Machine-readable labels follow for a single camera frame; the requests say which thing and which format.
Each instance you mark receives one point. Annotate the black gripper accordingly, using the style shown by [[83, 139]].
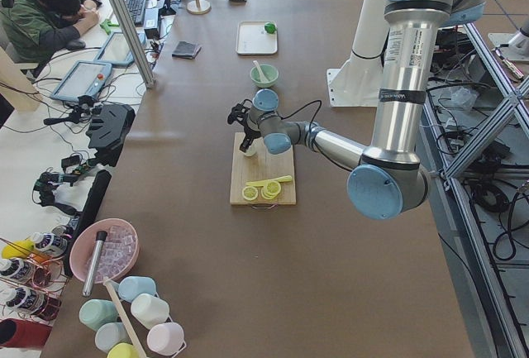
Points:
[[250, 131]]

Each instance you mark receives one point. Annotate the white spoon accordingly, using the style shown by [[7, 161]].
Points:
[[263, 78]]

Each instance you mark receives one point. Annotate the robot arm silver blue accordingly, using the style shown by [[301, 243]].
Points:
[[386, 177]]

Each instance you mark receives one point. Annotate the light green bowl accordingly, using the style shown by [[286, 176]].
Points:
[[271, 76]]

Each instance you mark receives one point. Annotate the pink bowl with ice cubes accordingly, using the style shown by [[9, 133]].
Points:
[[120, 250]]

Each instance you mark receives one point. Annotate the wooden cutting board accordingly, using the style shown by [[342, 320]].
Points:
[[262, 165]]

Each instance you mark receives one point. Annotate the lemon slice single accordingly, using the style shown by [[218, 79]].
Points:
[[250, 193]]

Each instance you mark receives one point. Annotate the yellow plastic knife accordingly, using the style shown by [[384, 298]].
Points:
[[263, 182]]

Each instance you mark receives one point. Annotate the lemon slice stack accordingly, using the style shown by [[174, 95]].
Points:
[[271, 189]]

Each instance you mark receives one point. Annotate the cream rabbit tray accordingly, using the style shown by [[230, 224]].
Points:
[[251, 39]]

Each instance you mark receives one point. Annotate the grey folded cloth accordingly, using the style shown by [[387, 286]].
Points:
[[186, 50]]

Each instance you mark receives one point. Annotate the green lime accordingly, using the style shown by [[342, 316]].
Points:
[[270, 28]]

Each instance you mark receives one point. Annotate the blue teach pendant far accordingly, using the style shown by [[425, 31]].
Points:
[[115, 51]]

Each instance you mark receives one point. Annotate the blue teach pendant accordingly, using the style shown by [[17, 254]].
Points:
[[115, 51], [86, 78]]

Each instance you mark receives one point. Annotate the blue teach pendant near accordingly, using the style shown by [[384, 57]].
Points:
[[86, 78]]

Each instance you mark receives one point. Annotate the metal muddler stick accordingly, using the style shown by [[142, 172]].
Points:
[[101, 236]]

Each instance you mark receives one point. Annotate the black keyboard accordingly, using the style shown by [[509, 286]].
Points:
[[136, 9]]

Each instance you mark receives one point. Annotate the light blue cup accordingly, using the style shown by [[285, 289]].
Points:
[[132, 286]]

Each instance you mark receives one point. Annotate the white cup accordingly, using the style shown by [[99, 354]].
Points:
[[149, 310]]

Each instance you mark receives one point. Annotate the black computer mouse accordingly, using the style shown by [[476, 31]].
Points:
[[75, 45]]

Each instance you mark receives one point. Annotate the pink cup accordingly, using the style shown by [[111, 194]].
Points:
[[166, 339]]

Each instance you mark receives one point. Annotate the mint green cup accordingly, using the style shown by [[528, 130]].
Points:
[[97, 312]]

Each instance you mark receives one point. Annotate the pale blue cup lower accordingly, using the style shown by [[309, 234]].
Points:
[[109, 335]]

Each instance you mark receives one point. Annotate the person in green jacket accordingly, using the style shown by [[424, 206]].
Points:
[[39, 28]]

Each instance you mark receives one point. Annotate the yellow cup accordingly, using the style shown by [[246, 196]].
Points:
[[123, 350]]

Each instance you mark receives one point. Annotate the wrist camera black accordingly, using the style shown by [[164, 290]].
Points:
[[238, 114]]

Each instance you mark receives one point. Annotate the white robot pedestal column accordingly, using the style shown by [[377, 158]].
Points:
[[356, 83]]

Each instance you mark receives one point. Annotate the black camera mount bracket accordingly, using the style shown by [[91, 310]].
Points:
[[109, 126]]

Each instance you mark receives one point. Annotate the wooden cup rack handle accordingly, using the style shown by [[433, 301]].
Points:
[[125, 319]]

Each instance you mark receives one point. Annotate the aluminium frame post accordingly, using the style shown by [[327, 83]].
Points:
[[132, 39]]

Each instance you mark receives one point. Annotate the copper wire bottle rack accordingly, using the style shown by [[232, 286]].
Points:
[[31, 282]]

